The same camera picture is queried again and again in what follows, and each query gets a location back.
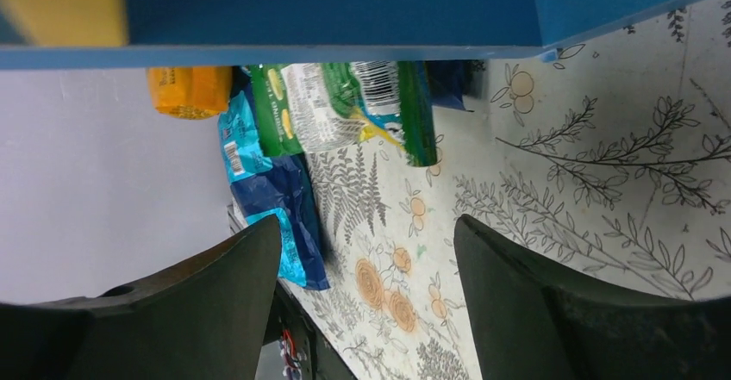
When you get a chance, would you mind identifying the blue candy bag middle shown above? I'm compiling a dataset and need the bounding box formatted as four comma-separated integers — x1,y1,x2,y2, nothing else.
217,66,272,184

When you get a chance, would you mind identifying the green candy bag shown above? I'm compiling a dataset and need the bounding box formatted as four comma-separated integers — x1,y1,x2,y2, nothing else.
247,61,438,167

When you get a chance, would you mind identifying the blue shelf unit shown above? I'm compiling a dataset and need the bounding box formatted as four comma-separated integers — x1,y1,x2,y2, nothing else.
1,0,699,70

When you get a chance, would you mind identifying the blue candy bag right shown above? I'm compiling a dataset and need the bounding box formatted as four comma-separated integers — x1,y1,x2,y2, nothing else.
425,60,470,111

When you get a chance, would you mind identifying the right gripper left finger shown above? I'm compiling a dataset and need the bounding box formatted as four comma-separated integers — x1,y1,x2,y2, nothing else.
1,216,281,379

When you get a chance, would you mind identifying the large blue candy bag front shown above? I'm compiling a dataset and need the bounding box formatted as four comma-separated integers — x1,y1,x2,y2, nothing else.
223,155,330,290

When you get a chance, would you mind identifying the orange mango candy bag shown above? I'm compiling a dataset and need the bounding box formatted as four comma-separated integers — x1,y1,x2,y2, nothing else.
146,66,233,120

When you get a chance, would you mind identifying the floral table mat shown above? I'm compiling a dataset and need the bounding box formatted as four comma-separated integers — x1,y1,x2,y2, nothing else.
290,0,730,379

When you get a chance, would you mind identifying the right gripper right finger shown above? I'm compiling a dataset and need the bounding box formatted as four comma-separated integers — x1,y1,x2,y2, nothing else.
454,215,730,379

